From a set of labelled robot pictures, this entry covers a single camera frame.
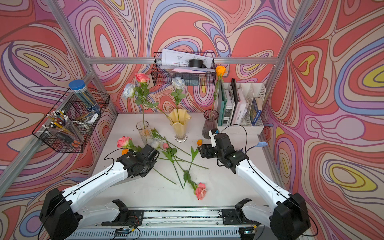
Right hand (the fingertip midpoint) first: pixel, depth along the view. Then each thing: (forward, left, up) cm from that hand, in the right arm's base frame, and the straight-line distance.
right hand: (206, 151), depth 81 cm
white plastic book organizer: (+44, -35, +7) cm, 56 cm away
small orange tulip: (-10, +11, -12) cm, 19 cm away
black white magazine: (+28, -18, +12) cm, 36 cm away
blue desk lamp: (-1, -28, +7) cm, 29 cm away
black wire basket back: (+51, +26, +17) cm, 59 cm away
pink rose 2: (+5, +44, +4) cm, 45 cm away
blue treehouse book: (+29, -36, -1) cm, 46 cm away
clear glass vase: (+17, +37, -2) cm, 41 cm away
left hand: (-4, +28, -4) cm, 29 cm away
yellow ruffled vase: (+23, +16, +3) cm, 29 cm away
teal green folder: (+24, -11, +13) cm, 29 cm away
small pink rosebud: (+6, +22, -13) cm, 26 cm away
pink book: (+24, -23, +7) cm, 34 cm away
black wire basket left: (+9, +61, +18) cm, 64 cm away
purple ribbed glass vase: (+24, -5, +3) cm, 25 cm away
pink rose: (-17, +5, -11) cm, 21 cm away
